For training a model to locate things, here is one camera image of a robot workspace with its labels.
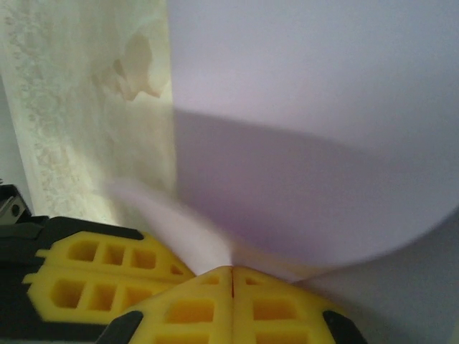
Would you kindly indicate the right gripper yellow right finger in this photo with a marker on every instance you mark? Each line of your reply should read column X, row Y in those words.
column 276, row 319

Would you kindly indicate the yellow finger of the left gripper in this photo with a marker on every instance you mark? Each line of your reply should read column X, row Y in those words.
column 122, row 256
column 89, row 290

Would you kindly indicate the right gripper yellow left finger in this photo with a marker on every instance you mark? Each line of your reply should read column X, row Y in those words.
column 186, row 319

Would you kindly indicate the purple paper sheet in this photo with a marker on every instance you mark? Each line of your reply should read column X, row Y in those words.
column 305, row 89

